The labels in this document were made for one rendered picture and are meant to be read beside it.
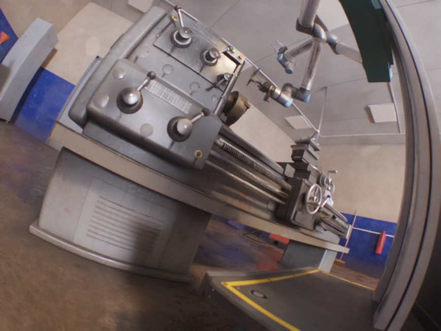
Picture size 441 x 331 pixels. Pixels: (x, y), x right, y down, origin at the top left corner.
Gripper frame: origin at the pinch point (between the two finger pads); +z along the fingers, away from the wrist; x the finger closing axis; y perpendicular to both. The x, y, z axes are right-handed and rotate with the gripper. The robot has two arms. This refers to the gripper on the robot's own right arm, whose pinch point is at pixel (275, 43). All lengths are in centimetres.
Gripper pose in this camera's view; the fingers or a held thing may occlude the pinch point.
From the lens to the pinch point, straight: 212.3
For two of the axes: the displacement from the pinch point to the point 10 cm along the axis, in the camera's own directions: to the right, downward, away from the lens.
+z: -7.6, -4.2, -4.9
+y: 0.5, 7.1, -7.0
